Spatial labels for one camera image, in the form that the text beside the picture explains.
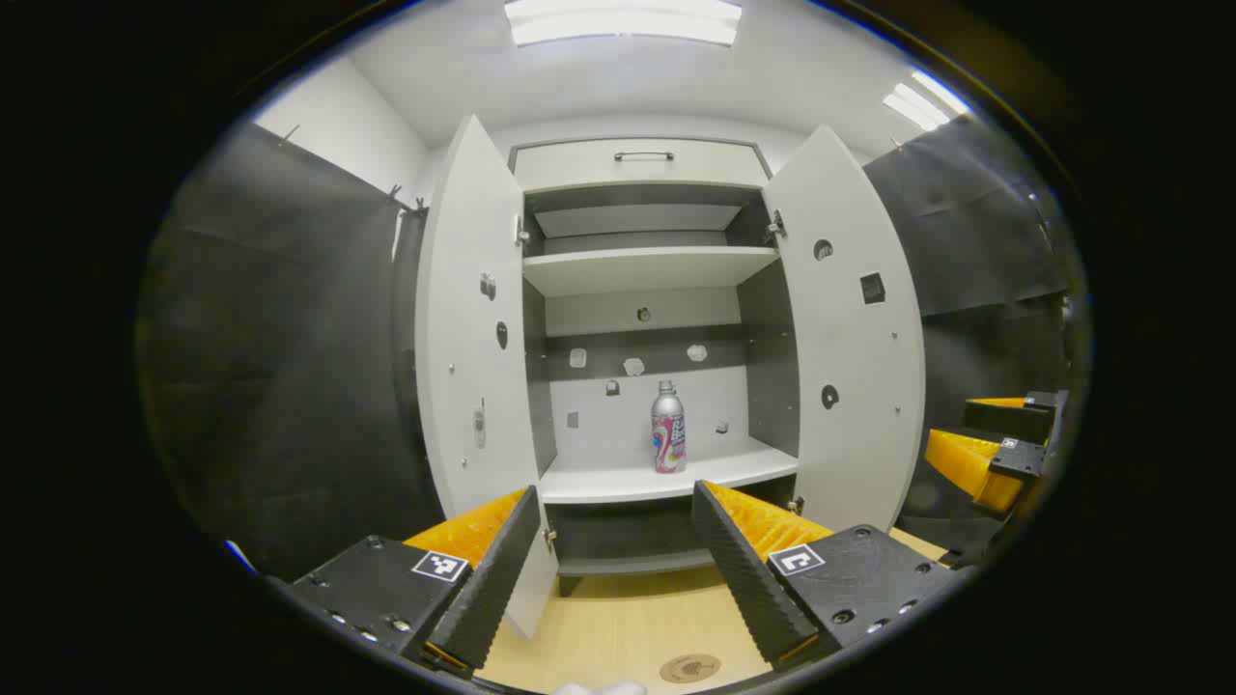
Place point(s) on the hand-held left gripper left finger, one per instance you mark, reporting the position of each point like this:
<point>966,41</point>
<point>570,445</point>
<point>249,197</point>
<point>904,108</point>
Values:
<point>492,589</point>

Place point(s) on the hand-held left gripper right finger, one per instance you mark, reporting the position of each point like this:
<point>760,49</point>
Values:
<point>744,579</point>

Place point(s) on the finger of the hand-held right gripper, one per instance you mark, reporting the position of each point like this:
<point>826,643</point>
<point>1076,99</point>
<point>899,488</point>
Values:
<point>970,463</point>
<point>1009,417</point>

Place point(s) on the round brown coaster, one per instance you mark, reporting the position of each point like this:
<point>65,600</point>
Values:
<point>690,668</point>

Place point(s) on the silver pink label bottle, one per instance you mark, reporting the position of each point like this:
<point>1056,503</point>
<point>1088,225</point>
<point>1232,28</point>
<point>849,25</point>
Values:
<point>668,434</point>

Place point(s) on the white cabinet door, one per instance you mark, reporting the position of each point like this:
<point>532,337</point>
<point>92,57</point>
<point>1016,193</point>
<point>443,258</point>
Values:
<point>850,347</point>
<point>473,367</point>

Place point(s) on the white grey cabinet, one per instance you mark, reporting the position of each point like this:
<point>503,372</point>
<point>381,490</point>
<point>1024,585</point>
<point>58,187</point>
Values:
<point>637,405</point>

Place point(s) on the white cabinet shelf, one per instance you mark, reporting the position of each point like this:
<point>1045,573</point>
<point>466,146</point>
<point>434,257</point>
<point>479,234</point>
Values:
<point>618,483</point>
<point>637,268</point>

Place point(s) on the white cabinet drawer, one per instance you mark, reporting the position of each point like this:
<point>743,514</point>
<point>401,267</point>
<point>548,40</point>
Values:
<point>579,166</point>

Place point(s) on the black backdrop cloth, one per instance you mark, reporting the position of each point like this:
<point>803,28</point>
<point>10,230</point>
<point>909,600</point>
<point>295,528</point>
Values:
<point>280,367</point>
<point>975,251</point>

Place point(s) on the blue and white object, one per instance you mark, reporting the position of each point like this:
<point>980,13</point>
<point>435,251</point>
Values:
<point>241,557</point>

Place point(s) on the ceiling light panel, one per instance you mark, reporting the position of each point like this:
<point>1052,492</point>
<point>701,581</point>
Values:
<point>922,101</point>

